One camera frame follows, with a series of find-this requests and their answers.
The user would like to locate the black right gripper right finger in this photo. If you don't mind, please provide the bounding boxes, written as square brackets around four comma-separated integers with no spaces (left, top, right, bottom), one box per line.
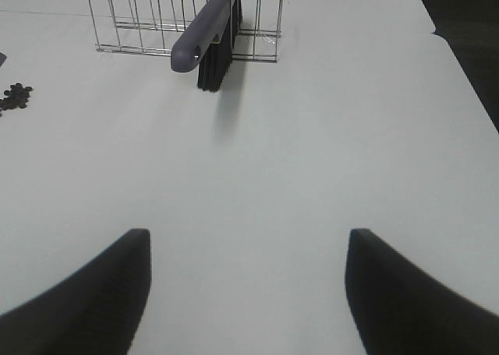
[345,229,498,354]

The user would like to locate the pile of coffee beans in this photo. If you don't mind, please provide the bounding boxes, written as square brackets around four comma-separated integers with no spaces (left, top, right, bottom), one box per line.
[1,83,34,114]

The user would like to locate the metal wire rack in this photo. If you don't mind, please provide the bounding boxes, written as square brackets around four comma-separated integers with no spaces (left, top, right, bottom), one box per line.
[87,0,285,63]

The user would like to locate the purple brush with black bristles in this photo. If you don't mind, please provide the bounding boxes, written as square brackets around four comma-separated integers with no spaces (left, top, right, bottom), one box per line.
[171,0,242,92]

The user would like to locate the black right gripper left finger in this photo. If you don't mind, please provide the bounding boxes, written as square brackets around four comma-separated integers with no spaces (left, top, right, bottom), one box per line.
[1,229,151,354]

